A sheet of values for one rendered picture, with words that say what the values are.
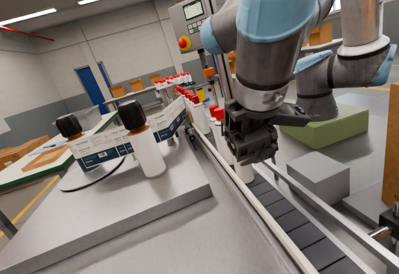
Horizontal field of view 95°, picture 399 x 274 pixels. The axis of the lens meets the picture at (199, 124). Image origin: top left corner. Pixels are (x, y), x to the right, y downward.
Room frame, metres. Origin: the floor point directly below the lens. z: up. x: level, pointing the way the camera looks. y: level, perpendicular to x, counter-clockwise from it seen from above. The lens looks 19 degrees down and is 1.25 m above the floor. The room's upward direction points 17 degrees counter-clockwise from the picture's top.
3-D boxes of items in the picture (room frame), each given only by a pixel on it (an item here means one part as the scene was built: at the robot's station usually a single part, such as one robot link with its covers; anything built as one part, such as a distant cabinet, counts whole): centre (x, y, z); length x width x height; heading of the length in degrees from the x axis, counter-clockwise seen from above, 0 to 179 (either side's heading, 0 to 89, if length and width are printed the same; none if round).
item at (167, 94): (1.18, 0.12, 1.01); 0.14 x 0.13 x 0.26; 9
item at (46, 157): (1.58, 1.38, 0.82); 0.34 x 0.24 x 0.04; 11
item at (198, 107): (0.89, -0.02, 0.98); 0.05 x 0.05 x 0.20
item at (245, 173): (0.46, -0.09, 0.98); 0.05 x 0.05 x 0.20
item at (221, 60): (0.85, -0.18, 1.17); 0.04 x 0.04 x 0.67; 9
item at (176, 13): (0.90, -0.11, 1.38); 0.17 x 0.10 x 0.19; 64
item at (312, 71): (0.65, -0.46, 1.09); 0.13 x 0.12 x 0.14; 37
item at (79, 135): (0.85, 0.58, 1.04); 0.09 x 0.09 x 0.29
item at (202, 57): (0.96, -0.11, 1.18); 0.04 x 0.04 x 0.21
